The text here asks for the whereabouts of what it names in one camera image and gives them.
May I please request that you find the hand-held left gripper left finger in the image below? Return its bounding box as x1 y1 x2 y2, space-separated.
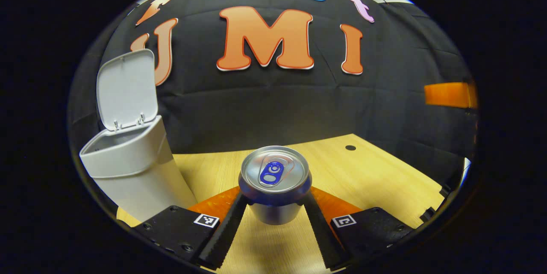
135 186 250 270

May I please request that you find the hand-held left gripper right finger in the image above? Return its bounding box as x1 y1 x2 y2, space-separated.
301 186 415 271

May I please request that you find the blue pop can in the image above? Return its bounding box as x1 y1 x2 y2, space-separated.
238 145 312 225

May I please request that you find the white desktop garbage bin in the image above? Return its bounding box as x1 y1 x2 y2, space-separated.
79 49 199 223

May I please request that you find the wooden desktop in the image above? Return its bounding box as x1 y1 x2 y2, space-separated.
116 134 446 274

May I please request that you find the black backdrop cloth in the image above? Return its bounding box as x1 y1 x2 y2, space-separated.
68 0 478 180

